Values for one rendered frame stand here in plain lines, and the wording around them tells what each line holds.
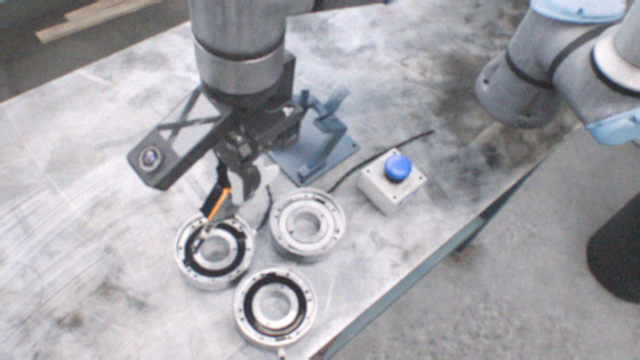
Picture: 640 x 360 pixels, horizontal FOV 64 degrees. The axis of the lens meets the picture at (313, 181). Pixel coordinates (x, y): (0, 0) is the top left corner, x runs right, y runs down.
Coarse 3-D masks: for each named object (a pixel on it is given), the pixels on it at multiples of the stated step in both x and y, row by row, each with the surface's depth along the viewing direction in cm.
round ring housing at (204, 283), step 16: (192, 224) 69; (240, 224) 70; (176, 240) 66; (208, 240) 69; (224, 240) 69; (176, 256) 65; (192, 272) 66; (240, 272) 65; (208, 288) 65; (224, 288) 66
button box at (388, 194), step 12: (384, 156) 77; (372, 168) 75; (384, 168) 76; (360, 180) 77; (372, 180) 74; (384, 180) 74; (396, 180) 74; (408, 180) 75; (420, 180) 75; (372, 192) 76; (384, 192) 73; (396, 192) 74; (408, 192) 74; (384, 204) 75; (396, 204) 74
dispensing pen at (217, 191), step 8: (216, 184) 59; (224, 184) 59; (216, 192) 59; (208, 200) 60; (216, 200) 59; (200, 208) 61; (208, 208) 60; (208, 216) 60; (208, 224) 62; (216, 224) 62; (208, 232) 63; (200, 240) 64
